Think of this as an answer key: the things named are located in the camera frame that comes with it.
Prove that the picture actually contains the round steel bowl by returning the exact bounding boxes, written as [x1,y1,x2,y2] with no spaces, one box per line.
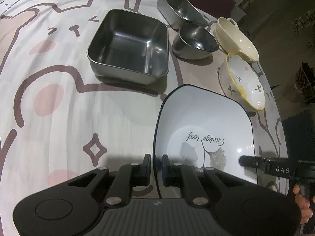
[172,23,219,60]

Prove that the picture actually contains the cream bowl with handles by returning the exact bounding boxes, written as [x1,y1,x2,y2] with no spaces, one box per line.
[215,17,260,62]

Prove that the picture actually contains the person's right hand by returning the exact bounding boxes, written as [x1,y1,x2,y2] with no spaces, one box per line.
[293,184,312,224]

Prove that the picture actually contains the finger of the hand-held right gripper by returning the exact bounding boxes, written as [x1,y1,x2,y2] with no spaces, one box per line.
[239,155,265,170]

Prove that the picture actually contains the floral bowl yellow rim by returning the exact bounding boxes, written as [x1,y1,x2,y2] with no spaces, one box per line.
[219,52,266,112]

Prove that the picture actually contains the small rectangular steel container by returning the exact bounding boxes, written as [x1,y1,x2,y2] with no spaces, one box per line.
[157,0,209,30]

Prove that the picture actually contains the hanging net basket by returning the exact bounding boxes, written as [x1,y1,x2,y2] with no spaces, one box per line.
[296,63,315,105]

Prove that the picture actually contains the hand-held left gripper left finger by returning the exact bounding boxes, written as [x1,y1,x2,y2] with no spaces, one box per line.
[68,154,152,207]

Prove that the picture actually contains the white square plate black rim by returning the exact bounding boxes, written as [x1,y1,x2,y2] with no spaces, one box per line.
[153,84,259,199]

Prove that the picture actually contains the cartoon bear printed sheet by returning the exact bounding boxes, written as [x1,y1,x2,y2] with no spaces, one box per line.
[0,0,289,236]

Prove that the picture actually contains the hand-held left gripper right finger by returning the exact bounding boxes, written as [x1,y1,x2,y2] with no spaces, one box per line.
[161,154,246,206]

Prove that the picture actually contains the dark blue box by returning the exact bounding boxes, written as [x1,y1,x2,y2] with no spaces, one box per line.
[282,110,315,163]

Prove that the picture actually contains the large rectangular steel container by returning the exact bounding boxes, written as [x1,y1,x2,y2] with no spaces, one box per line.
[87,9,170,77]

